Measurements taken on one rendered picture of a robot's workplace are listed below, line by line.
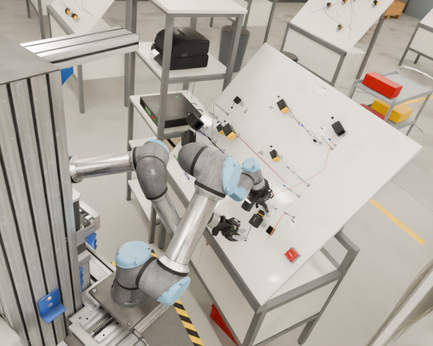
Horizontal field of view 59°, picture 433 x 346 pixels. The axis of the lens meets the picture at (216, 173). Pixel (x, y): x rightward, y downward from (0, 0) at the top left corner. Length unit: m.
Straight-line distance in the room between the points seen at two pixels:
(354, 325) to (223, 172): 2.21
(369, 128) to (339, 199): 0.37
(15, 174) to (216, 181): 0.57
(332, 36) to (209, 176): 4.85
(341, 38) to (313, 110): 3.79
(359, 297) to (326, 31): 3.88
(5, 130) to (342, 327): 2.69
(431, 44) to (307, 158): 6.82
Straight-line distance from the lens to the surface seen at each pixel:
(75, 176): 1.70
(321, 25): 6.11
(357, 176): 1.86
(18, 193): 1.07
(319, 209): 1.87
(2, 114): 0.94
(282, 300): 2.07
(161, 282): 1.29
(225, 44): 6.20
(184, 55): 2.40
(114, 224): 3.36
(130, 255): 1.34
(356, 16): 5.99
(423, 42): 8.72
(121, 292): 1.45
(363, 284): 3.49
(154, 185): 1.47
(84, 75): 4.64
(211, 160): 1.23
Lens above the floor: 2.43
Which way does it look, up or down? 37 degrees down
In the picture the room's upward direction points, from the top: 12 degrees clockwise
